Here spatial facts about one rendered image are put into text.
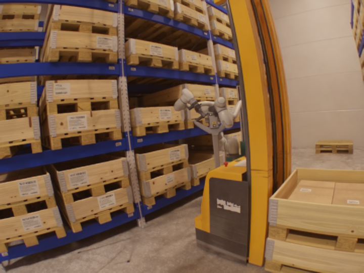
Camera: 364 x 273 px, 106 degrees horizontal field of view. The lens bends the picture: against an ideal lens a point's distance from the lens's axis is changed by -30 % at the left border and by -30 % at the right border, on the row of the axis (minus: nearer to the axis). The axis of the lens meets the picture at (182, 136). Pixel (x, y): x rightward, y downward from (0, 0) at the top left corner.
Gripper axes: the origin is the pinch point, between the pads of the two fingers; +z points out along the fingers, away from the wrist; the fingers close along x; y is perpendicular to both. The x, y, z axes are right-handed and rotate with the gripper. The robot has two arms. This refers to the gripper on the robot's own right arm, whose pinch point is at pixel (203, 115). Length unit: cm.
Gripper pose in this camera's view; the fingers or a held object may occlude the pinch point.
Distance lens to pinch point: 216.8
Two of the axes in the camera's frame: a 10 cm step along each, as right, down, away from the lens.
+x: 0.1, 2.0, 9.8
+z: 5.8, 8.0, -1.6
